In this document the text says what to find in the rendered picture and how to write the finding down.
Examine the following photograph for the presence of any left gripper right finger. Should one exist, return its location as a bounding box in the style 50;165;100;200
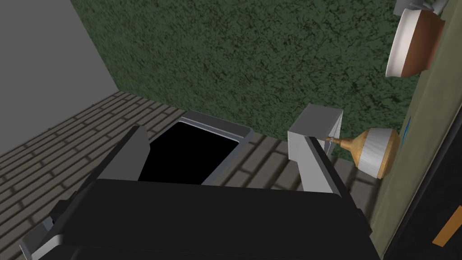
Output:
287;104;344;196

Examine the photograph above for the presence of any gold and white bottle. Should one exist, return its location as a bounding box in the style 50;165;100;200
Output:
330;128;402;180

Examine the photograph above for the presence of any olive green table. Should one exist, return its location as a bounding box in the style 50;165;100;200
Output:
370;0;462;260

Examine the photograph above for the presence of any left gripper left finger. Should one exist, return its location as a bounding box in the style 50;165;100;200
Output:
86;125;151;182

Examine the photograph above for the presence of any brown and white bowl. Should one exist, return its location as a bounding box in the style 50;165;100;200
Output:
385;8;447;79

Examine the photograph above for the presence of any pale grey angular object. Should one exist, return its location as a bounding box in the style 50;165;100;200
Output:
393;0;449;17

